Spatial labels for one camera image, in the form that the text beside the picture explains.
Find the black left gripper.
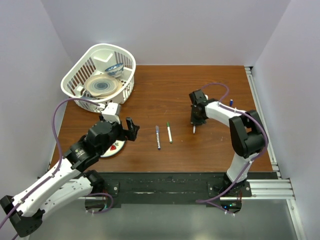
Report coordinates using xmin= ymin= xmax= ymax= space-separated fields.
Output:
xmin=98 ymin=113 xmax=139 ymax=156

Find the blue white ceramic bowl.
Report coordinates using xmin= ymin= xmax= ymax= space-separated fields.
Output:
xmin=104 ymin=62 xmax=124 ymax=78

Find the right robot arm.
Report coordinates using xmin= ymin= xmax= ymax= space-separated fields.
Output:
xmin=189 ymin=89 xmax=269 ymax=201

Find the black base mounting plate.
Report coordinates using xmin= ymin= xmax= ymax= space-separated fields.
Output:
xmin=67 ymin=171 xmax=280 ymax=208

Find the white plastic dish basket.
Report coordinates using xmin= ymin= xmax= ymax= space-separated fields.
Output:
xmin=60 ymin=43 xmax=136 ymax=113

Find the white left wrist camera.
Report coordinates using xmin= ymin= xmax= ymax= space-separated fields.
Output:
xmin=101 ymin=102 xmax=122 ymax=124

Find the white green pen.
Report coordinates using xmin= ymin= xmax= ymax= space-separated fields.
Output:
xmin=166 ymin=121 xmax=173 ymax=144

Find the strawberry pattern plate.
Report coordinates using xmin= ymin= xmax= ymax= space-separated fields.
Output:
xmin=100 ymin=140 xmax=126 ymax=158

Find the white purple pen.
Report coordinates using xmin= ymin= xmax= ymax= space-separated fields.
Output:
xmin=155 ymin=125 xmax=161 ymax=150

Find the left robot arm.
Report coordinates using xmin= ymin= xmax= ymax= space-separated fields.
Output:
xmin=0 ymin=117 xmax=140 ymax=238

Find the beige blue ceramic plate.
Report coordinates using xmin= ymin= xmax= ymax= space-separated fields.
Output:
xmin=84 ymin=74 xmax=121 ymax=98

